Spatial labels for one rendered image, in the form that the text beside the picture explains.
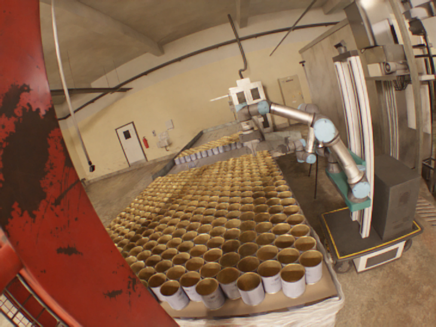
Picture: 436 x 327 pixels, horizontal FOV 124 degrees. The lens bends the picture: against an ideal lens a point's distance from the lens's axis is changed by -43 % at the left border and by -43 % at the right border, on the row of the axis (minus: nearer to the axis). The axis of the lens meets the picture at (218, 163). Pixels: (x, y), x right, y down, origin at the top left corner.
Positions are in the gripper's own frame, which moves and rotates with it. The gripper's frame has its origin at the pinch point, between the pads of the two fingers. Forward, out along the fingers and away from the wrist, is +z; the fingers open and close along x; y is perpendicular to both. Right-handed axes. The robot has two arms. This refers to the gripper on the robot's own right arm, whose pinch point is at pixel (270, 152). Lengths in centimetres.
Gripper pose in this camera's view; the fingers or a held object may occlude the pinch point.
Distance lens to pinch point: 170.8
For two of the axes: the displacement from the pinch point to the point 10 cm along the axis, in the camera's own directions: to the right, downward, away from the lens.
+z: -9.6, 2.7, 1.1
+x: 0.4, -2.7, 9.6
